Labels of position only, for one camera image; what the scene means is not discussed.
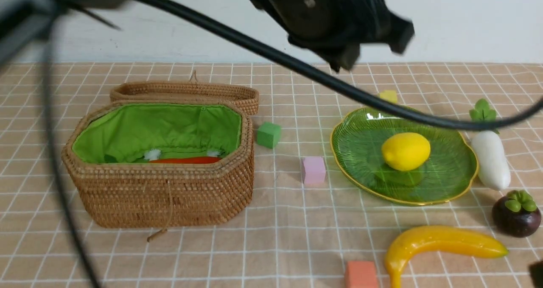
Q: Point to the yellow toy lemon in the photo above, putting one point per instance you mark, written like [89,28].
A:
[406,151]

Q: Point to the green glass leaf plate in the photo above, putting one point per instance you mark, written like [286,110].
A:
[356,144]

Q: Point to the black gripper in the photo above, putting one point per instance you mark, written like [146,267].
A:
[335,29]

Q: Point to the checkered beige tablecloth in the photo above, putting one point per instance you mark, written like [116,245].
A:
[291,236]

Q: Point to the yellow foam cube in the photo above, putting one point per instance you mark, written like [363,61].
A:
[389,95]

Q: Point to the woven wicker basket green lining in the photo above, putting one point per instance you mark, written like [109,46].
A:
[107,159]

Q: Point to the woven wicker basket lid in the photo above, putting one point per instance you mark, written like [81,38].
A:
[244,98]

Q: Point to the yellow toy banana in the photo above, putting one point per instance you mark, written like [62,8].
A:
[438,238]

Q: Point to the white toy radish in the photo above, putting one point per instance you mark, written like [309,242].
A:
[494,171]

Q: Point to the orange toy carrot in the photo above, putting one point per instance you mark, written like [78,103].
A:
[193,160]

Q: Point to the pink foam cube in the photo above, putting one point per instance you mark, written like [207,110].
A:
[314,170]

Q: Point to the orange foam cube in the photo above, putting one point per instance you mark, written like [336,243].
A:
[361,274]

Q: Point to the green foam cube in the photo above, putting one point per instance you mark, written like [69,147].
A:
[268,135]

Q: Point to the dark purple toy mangosteen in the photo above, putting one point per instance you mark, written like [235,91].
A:
[516,214]

